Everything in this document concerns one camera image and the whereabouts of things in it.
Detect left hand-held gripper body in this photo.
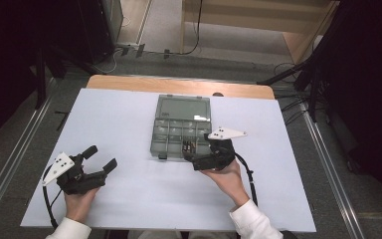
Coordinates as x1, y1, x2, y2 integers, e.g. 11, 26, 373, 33
41, 151, 108, 196

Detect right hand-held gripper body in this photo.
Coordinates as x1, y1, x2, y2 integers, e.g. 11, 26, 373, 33
192, 126, 249, 172

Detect clear grey compartment storage box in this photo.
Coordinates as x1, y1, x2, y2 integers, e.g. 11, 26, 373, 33
149, 94, 219, 161

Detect person's left hand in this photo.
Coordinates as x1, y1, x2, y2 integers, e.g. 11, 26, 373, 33
64, 187, 100, 224

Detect person's right hand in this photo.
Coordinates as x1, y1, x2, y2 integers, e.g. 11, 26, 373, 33
200, 158, 251, 208

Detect white table board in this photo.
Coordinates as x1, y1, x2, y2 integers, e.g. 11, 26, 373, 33
20, 88, 317, 233

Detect wooden table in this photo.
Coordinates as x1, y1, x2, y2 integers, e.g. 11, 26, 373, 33
86, 74, 276, 101

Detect black metal stand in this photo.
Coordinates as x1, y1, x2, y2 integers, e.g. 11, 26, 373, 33
257, 19, 342, 123

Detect black equipment cabinet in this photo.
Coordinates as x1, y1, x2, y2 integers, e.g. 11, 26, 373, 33
78, 0, 124, 65

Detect light wooden furniture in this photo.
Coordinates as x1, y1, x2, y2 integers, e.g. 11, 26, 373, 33
179, 0, 341, 65

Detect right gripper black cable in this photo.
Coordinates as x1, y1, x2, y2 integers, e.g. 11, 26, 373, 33
233, 152, 259, 207

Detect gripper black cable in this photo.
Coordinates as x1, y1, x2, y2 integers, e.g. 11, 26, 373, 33
233, 152, 259, 207
42, 165, 63, 230

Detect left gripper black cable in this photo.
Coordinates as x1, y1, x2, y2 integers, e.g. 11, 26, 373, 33
42, 165, 63, 230

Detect metal floor rail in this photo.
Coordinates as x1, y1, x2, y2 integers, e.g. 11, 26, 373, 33
0, 78, 59, 230
299, 99, 367, 239

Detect black floor cables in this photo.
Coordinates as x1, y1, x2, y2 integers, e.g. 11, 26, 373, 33
273, 62, 316, 126

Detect white floor cable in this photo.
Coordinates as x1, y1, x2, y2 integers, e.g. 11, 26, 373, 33
93, 46, 137, 75

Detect hanging black cable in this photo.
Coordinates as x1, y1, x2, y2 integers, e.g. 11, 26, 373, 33
170, 0, 204, 56

